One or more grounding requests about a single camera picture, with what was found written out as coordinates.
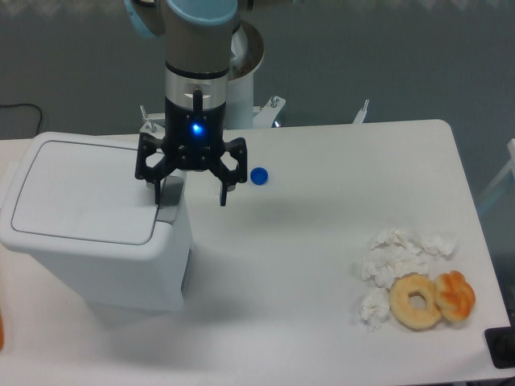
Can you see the white trash can lid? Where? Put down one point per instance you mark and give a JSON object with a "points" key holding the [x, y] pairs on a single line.
{"points": [[77, 190]]}

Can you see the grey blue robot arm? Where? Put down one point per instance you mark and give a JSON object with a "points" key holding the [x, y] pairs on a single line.
{"points": [[198, 36]]}

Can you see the large crumpled white tissue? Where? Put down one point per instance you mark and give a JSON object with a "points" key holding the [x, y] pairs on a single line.
{"points": [[396, 252]]}

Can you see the white frame at right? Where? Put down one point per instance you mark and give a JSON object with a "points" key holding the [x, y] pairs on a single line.
{"points": [[498, 186]]}

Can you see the white trash can body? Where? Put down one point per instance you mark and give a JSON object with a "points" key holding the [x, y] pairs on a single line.
{"points": [[148, 276]]}

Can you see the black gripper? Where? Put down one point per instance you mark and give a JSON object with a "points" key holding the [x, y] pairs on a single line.
{"points": [[193, 141]]}

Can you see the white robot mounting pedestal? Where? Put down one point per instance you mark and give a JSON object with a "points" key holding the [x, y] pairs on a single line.
{"points": [[235, 89]]}

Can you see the orange object at edge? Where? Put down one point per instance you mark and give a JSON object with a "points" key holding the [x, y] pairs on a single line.
{"points": [[2, 333]]}

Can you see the orange glazed pastry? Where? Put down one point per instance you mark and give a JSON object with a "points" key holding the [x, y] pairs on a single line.
{"points": [[454, 296]]}

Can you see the plain ring donut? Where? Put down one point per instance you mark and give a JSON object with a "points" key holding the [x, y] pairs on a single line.
{"points": [[400, 304]]}

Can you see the black device at corner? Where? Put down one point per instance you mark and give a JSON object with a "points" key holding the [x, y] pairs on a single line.
{"points": [[500, 342]]}

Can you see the blue bottle cap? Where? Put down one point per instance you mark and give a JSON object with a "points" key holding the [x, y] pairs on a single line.
{"points": [[259, 176]]}

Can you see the small crumpled white tissue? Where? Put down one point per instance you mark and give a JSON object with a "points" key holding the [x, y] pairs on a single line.
{"points": [[374, 310]]}

